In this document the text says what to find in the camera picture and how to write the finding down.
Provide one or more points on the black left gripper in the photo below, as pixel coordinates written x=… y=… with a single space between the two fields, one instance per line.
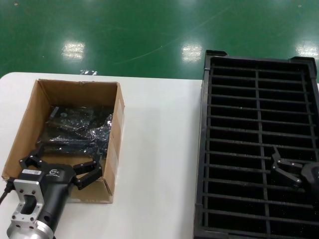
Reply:
x=58 y=179

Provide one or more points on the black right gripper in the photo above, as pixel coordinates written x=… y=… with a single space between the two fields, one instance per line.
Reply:
x=311 y=176

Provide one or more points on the grey antistatic bag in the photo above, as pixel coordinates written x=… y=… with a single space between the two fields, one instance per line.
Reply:
x=74 y=147

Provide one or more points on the brown cardboard box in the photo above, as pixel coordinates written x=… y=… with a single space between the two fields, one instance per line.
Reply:
x=74 y=90

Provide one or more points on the black slotted container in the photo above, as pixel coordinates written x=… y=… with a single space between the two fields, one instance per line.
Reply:
x=204 y=149

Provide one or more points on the shiny floor scrap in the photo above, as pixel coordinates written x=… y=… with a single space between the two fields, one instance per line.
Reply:
x=88 y=72

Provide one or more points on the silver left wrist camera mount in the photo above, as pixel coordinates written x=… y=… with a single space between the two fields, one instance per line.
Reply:
x=26 y=189

